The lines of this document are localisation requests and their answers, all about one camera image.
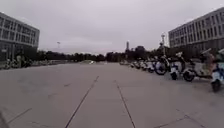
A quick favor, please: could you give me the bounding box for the distant tower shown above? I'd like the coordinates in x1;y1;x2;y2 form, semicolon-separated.
125;40;131;53

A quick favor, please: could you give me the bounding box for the row of dark trees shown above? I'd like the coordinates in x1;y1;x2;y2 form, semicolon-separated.
33;45;171;64

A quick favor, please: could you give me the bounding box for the tall lamp pole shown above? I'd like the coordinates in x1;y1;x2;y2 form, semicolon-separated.
56;40;62;53

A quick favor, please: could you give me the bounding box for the row of parked scooters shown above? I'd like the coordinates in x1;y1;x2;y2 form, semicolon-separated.
129;48;224;93

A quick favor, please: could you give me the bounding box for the group of parked bicycles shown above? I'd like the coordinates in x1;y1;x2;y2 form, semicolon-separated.
0;53;35;70

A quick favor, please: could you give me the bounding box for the pale building with window grid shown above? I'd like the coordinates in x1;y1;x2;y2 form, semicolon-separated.
168;7;224;58

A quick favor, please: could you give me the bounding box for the grey building with window grid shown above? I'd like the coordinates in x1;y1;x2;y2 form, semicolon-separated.
0;12;41;61

